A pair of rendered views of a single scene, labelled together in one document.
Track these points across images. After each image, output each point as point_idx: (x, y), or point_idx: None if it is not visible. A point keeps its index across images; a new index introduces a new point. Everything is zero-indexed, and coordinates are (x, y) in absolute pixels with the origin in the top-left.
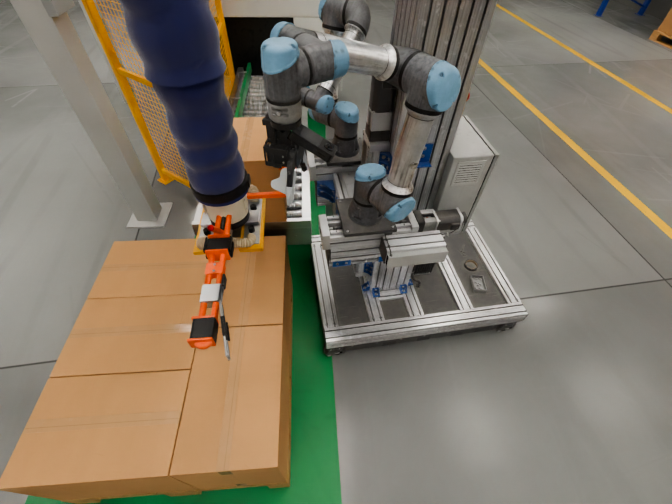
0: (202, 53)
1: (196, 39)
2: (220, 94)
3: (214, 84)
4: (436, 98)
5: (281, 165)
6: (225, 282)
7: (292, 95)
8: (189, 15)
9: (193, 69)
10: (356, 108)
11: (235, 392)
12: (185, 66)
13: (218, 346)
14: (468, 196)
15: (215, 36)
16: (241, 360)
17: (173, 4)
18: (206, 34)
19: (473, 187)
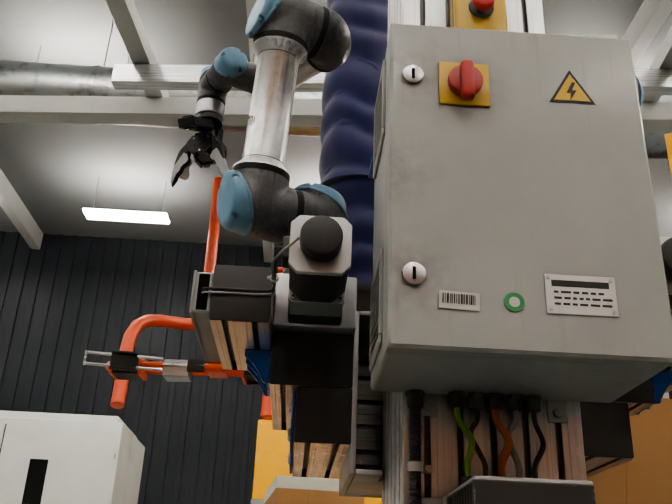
0: (332, 160)
1: (328, 149)
2: (342, 196)
3: (336, 185)
4: (246, 25)
5: (196, 160)
6: (195, 366)
7: (198, 94)
8: (329, 134)
9: (324, 175)
10: None
11: None
12: (322, 174)
13: None
14: (383, 185)
15: (350, 146)
16: None
17: (326, 131)
18: (337, 144)
19: (384, 149)
